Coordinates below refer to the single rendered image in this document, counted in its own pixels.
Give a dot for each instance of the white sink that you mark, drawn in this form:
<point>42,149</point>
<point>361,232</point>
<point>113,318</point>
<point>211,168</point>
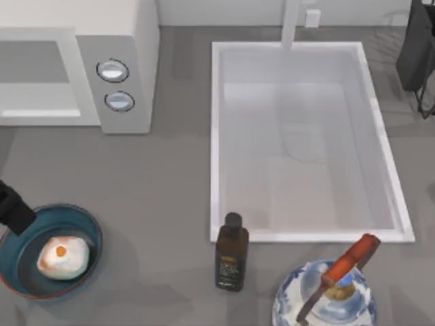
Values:
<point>299,153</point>

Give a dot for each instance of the dark brown bottle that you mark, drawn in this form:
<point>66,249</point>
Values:
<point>232,258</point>

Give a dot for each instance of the small round microwave knob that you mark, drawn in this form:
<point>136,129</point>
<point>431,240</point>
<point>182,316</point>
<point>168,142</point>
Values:
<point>119,100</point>

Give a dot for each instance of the pale microwave oven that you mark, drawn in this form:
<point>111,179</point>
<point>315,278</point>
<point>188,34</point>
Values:
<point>112,112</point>

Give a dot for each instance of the large round microwave knob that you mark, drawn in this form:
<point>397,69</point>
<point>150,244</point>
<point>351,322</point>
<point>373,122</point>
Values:
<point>112,70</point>

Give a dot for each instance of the tall white tap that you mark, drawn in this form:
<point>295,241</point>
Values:
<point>289,23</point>

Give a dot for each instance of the blue and white teapot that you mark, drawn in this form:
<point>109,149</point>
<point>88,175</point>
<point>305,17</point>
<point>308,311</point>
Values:
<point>326,292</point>

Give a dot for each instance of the white bun with orange spot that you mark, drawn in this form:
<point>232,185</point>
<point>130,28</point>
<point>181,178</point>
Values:
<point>63,257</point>

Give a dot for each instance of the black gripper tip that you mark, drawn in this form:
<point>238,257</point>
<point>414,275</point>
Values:
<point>13,208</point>

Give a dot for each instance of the dark blue bowl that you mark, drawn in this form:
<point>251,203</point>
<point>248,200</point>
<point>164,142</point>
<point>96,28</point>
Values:
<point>23,258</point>

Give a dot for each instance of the white wall socket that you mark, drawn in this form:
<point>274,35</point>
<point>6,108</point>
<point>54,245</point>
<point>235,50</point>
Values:
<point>312,18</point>

